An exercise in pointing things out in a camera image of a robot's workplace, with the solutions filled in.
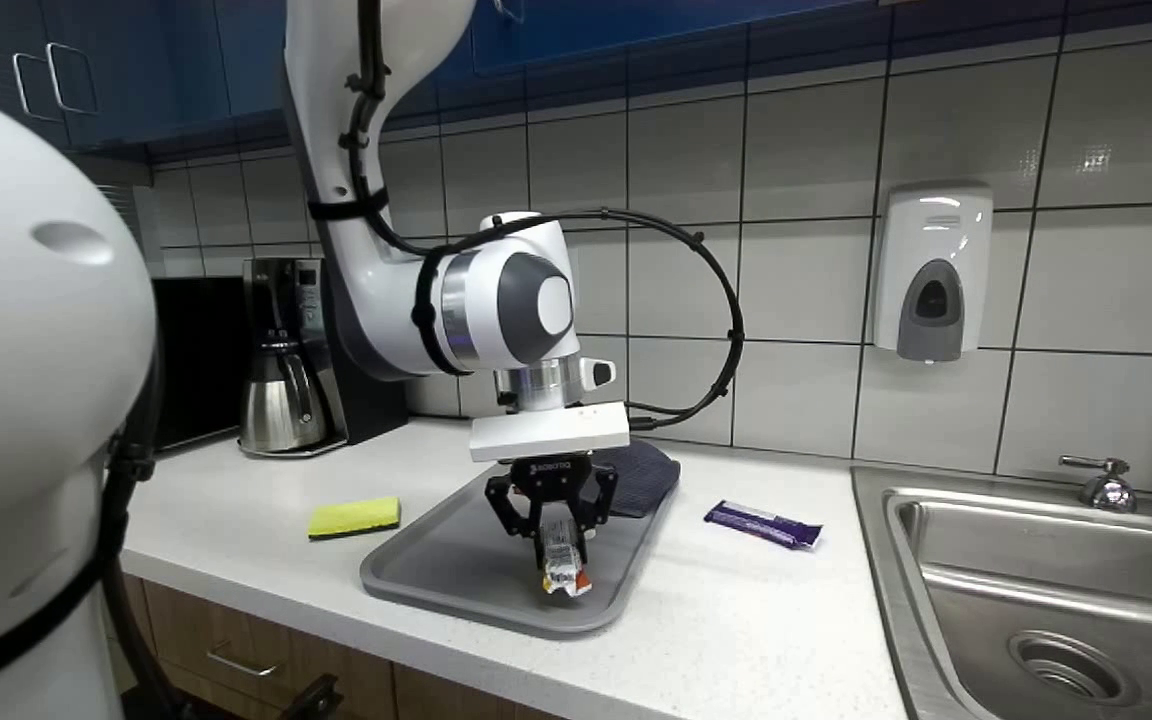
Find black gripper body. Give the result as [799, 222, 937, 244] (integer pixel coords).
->
[480, 453, 623, 542]

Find purple snack packet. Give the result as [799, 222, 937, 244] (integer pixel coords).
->
[699, 498, 829, 556]

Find grey plastic tray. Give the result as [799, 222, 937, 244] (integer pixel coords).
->
[357, 449, 680, 639]

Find dark blue oven mitt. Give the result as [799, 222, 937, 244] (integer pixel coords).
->
[587, 435, 682, 522]

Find yellow sponge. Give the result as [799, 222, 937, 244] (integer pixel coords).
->
[303, 494, 406, 543]

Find steel coffee carafe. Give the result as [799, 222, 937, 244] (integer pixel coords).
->
[235, 334, 343, 461]

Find wooden base cabinet drawers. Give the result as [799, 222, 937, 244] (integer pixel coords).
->
[98, 573, 569, 720]

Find black coffee maker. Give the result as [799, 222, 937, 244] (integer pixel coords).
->
[248, 253, 410, 453]

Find black microwave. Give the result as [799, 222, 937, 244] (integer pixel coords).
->
[148, 274, 258, 456]

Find stainless steel sink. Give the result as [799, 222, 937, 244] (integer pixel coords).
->
[847, 463, 1152, 720]

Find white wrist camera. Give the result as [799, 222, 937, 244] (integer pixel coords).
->
[468, 403, 637, 468]

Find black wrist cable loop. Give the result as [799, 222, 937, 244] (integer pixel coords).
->
[332, 0, 750, 435]

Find silver drawer handle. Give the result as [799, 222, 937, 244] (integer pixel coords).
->
[204, 650, 283, 684]

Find black base cable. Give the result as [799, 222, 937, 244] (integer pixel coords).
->
[97, 425, 208, 720]

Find white wall soap dispenser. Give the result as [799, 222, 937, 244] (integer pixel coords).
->
[870, 184, 996, 370]

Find chrome faucet handle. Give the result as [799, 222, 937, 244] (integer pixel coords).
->
[1054, 453, 1139, 515]

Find silver cabinet handle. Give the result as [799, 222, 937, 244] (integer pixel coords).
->
[42, 37, 86, 121]
[9, 43, 40, 121]

